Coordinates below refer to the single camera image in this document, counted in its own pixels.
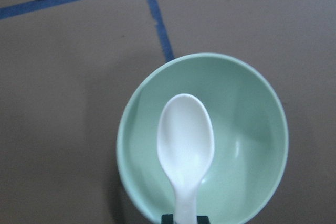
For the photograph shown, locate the mint green bowl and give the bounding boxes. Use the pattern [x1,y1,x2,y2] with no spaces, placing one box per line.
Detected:
[117,52,289,223]

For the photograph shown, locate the white plastic spoon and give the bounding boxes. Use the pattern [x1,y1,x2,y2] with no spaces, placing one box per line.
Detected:
[157,93,215,223]

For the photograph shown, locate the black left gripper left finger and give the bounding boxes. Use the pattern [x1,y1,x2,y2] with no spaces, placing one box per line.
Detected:
[161,215,174,224]

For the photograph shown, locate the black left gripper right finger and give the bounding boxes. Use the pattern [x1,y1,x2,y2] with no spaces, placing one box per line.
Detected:
[196,216,209,224]

